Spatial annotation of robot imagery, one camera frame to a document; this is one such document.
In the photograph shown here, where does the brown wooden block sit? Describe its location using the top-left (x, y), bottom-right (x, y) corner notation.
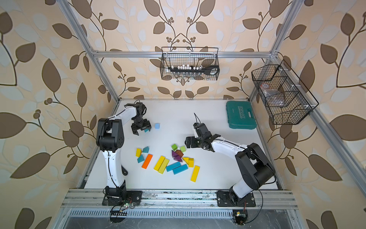
top-left (175, 149), bottom-right (184, 157)

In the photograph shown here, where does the black wire basket right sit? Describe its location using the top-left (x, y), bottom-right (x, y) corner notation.
top-left (251, 60), bottom-right (319, 125)

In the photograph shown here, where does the plastic bag in basket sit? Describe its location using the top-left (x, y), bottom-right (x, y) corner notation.
top-left (260, 83), bottom-right (286, 107)

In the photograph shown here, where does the aluminium frame post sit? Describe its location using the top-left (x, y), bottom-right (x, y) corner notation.
top-left (248, 0), bottom-right (305, 102)

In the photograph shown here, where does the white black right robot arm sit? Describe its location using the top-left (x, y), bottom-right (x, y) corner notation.
top-left (185, 122), bottom-right (275, 203)

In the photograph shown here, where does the purple triangular prism block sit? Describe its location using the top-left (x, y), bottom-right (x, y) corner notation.
top-left (173, 156), bottom-right (183, 162)
top-left (172, 150), bottom-right (179, 158)

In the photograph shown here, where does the socket set rail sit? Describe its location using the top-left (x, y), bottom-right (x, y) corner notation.
top-left (166, 65), bottom-right (220, 76)

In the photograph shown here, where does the light green cube block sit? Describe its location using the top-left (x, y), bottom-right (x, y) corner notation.
top-left (180, 146), bottom-right (186, 153)

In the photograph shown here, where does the aluminium front rail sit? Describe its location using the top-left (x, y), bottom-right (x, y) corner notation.
top-left (61, 189), bottom-right (298, 210)

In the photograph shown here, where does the teal rectangular block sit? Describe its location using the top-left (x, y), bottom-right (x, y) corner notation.
top-left (166, 162), bottom-right (181, 172)
top-left (173, 164), bottom-right (189, 175)

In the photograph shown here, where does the yellow-green rectangular block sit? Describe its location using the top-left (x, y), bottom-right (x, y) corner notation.
top-left (158, 158), bottom-right (170, 174)

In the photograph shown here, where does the black wire basket back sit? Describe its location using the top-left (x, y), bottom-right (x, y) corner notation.
top-left (160, 46), bottom-right (220, 81)

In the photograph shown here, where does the yellow triangular prism block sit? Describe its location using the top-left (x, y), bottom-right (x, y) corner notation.
top-left (182, 157), bottom-right (189, 165)
top-left (188, 158), bottom-right (194, 168)

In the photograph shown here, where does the yellow triangle block red pattern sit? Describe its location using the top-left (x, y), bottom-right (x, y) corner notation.
top-left (136, 148), bottom-right (142, 157)

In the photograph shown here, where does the yellow rectangular block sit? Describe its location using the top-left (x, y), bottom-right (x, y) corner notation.
top-left (190, 166), bottom-right (200, 182)
top-left (154, 156), bottom-right (165, 171)

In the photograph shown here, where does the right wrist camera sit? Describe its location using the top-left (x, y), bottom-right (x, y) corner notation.
top-left (193, 123), bottom-right (203, 138)

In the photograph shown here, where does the green plastic tool case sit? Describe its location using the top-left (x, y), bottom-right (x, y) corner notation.
top-left (226, 101), bottom-right (257, 130)

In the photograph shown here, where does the black wire basket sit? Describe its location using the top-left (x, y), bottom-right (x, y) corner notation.
top-left (160, 46), bottom-right (220, 81)
top-left (251, 60), bottom-right (319, 125)

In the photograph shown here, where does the orange rectangular block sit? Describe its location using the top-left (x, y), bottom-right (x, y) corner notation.
top-left (142, 154), bottom-right (153, 169)

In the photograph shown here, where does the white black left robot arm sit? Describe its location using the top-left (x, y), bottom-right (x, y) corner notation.
top-left (96, 100), bottom-right (151, 199)

